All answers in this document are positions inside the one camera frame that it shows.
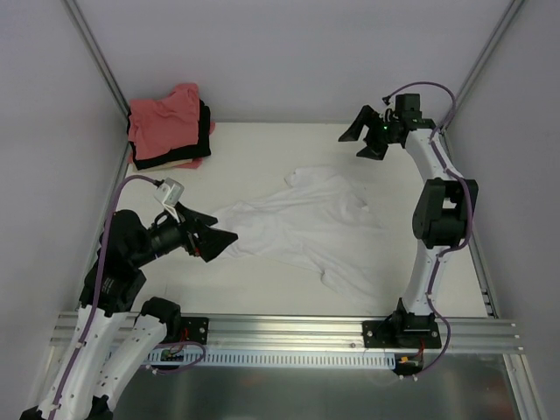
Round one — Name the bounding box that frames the white t shirt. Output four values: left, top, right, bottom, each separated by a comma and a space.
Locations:
214, 166, 387, 312

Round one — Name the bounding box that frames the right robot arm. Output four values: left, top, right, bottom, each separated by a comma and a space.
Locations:
339, 94, 479, 349

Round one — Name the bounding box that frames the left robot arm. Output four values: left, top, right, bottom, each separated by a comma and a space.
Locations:
21, 204, 238, 419

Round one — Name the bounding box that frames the beige folded shirt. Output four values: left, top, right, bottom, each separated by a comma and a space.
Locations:
130, 159, 199, 174

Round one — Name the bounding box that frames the top pink folded shirt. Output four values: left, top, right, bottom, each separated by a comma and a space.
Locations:
128, 83, 200, 160

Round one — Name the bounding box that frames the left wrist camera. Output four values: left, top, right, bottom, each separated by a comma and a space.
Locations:
154, 178, 185, 208

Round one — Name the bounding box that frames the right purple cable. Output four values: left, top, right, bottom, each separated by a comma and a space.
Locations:
381, 81, 471, 316

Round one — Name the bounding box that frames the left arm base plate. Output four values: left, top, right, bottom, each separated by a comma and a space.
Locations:
179, 316, 209, 345

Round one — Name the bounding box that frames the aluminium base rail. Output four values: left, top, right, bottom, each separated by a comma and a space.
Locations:
48, 309, 525, 351

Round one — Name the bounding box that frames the left side frame rail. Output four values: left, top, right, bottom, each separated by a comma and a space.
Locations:
73, 113, 130, 311

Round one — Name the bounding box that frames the frame rail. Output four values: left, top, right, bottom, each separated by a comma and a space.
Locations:
73, 113, 130, 311
437, 126, 501, 318

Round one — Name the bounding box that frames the white slotted cable duct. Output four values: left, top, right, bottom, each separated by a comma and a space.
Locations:
141, 348, 396, 370

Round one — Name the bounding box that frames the right frame post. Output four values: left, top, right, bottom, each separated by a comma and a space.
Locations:
443, 0, 526, 130

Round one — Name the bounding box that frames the frame post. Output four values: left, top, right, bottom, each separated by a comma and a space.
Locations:
443, 0, 526, 130
61, 0, 130, 118

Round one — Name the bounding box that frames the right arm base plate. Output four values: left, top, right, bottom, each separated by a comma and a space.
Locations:
361, 319, 442, 349

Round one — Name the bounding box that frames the right side frame rail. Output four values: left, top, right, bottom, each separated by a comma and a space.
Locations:
437, 126, 501, 318

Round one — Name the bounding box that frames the left frame post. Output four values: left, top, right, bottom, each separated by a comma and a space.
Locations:
61, 0, 130, 118

